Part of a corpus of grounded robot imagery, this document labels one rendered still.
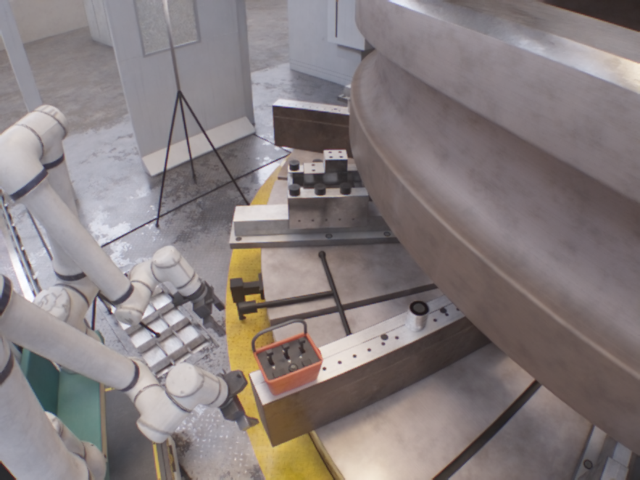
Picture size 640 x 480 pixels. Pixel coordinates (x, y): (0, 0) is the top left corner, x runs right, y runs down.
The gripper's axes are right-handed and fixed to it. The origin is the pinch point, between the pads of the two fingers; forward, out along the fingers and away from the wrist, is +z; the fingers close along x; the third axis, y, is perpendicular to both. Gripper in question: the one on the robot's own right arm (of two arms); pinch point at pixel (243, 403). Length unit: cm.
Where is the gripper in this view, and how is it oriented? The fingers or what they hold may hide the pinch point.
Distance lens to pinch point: 131.1
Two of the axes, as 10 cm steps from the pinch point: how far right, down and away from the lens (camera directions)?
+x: 5.0, 6.4, -5.8
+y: -8.2, 5.7, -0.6
